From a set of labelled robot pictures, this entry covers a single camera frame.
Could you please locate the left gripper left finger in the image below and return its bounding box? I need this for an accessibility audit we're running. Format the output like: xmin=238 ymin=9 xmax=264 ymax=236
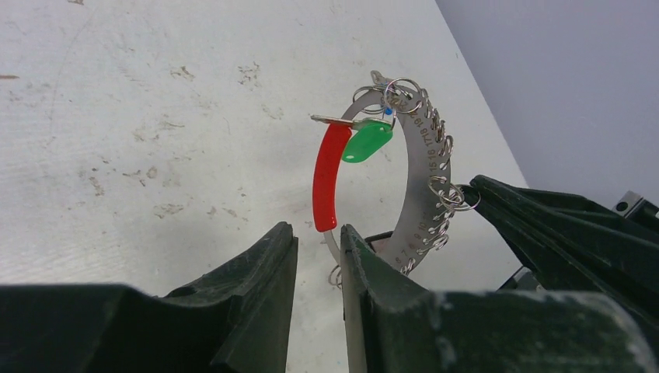
xmin=1 ymin=222 xmax=298 ymax=372

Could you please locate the metal keyring with red handle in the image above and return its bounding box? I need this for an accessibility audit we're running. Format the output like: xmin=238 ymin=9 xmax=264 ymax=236
xmin=311 ymin=70 xmax=473 ymax=289

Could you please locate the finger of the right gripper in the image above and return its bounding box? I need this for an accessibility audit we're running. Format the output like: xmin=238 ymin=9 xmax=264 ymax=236
xmin=460 ymin=175 xmax=659 ymax=330

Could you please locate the key with green tag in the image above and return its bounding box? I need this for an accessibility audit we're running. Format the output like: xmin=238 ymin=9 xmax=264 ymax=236
xmin=311 ymin=115 xmax=396 ymax=163

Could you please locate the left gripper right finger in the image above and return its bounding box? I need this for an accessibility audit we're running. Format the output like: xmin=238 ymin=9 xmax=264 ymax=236
xmin=340 ymin=225 xmax=658 ymax=372

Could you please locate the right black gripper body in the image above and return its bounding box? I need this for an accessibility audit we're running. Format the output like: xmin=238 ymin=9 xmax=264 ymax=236
xmin=497 ymin=190 xmax=659 ymax=295

